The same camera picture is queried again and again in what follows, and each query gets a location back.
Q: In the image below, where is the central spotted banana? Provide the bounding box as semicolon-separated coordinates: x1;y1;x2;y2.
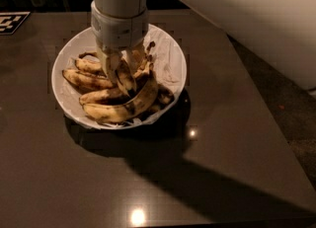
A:
115;59;136;98

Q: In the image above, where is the left lower spotted banana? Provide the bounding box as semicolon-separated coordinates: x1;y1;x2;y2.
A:
62;69;116;91

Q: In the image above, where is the middle right banana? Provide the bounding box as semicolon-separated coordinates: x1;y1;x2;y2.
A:
133;55;154;79

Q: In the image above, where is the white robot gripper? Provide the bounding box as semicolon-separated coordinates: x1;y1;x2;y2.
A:
91;2;149;83

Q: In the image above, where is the short left front banana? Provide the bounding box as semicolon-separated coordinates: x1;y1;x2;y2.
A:
79;88;128;105

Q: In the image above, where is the white bowl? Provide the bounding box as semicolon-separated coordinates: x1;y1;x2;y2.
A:
50;23;188;130

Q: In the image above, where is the black white fiducial marker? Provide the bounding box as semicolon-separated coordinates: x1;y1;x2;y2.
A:
0;12;30;36

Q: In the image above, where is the left upper spotted banana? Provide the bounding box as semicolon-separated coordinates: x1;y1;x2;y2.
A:
75;58;103;74

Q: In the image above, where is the small right brown banana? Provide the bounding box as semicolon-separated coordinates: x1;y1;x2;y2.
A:
148;84;174;114

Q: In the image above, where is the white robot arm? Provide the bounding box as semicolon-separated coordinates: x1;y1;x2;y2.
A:
91;0;316;93

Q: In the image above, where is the top banana with stem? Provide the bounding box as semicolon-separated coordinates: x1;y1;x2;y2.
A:
132;41;155;70

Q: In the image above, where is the long front curved banana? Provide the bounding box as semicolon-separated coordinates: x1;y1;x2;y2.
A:
83;73;158;123

